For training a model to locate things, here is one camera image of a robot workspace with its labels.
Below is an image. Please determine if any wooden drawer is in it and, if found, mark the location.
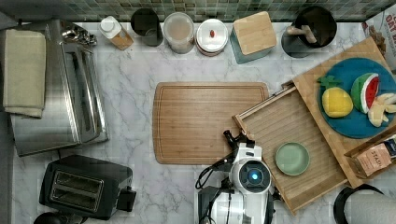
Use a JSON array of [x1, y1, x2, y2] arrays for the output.
[[233, 84, 347, 214]]

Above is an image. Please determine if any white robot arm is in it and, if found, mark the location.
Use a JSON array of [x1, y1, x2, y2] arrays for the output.
[[195, 142, 274, 224]]

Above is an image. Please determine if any bamboo cutting board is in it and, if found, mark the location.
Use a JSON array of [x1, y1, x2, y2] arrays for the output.
[[152, 82, 269, 164]]

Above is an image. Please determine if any white lidded pink jar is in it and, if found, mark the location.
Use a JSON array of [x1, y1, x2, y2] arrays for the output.
[[195, 19, 229, 57]]

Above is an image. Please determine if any glass jar with brown contents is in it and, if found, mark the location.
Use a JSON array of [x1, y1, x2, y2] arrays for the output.
[[163, 12, 194, 54]]

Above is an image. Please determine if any teal canister with wooden lid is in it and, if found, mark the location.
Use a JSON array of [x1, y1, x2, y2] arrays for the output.
[[230, 11, 276, 64]]

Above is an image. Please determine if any green ceramic bowl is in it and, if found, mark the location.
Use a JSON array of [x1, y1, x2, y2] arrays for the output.
[[275, 142, 310, 176]]

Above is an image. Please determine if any dark empty cup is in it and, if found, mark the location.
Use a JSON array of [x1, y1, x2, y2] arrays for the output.
[[131, 8, 163, 47]]

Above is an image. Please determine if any wooden cabinet top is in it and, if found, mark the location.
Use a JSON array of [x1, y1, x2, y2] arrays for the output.
[[282, 37, 395, 188]]

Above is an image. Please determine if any white capped glass bottle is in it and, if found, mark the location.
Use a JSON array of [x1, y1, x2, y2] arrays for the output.
[[99, 16, 134, 50]]

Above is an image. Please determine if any yellow toy pineapple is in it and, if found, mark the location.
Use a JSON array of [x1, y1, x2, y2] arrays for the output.
[[318, 76, 354, 119]]

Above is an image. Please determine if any black toaster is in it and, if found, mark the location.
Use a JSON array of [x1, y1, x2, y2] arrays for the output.
[[39, 155, 136, 220]]

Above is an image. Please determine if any black utensil holder crock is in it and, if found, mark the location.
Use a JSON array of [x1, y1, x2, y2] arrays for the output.
[[281, 6, 337, 58]]

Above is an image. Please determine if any toy watermelon slice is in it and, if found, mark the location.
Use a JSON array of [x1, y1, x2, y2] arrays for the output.
[[350, 73, 379, 114]]

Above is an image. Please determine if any brown coffee bag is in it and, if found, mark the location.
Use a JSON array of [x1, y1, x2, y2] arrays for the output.
[[355, 139, 396, 176]]

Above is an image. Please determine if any beige folded towel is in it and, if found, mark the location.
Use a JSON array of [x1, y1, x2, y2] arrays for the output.
[[3, 29, 46, 118]]

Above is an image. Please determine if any toy peeled banana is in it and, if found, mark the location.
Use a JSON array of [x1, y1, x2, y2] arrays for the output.
[[368, 93, 396, 127]]

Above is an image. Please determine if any paper towel roll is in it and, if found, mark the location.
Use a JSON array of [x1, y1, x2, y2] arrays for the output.
[[332, 184, 396, 224]]

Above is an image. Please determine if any oat cereal box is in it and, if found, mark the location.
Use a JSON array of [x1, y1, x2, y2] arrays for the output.
[[361, 5, 396, 74]]

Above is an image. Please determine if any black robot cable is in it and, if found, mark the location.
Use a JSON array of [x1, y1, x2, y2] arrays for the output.
[[194, 155, 235, 190]]

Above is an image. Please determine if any wooden utensil handle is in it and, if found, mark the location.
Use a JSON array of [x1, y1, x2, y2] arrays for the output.
[[286, 25, 318, 44]]

